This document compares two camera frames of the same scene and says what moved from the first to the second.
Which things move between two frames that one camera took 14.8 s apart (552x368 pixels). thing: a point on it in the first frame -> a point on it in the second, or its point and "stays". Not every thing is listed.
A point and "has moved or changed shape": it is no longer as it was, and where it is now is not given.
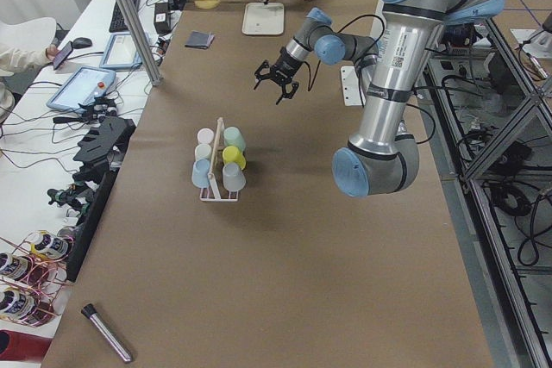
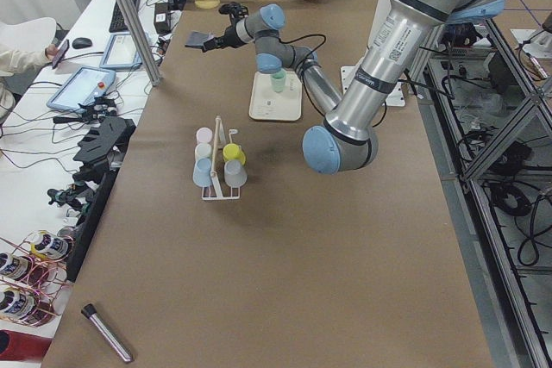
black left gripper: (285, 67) -> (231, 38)
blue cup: (199, 172) stays
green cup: (233, 136) has moved or changed shape
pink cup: (205, 135) stays
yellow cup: (232, 153) stays
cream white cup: (203, 151) stays
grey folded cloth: (199, 40) stays
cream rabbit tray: (261, 19) has moved or changed shape
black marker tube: (90, 311) stays
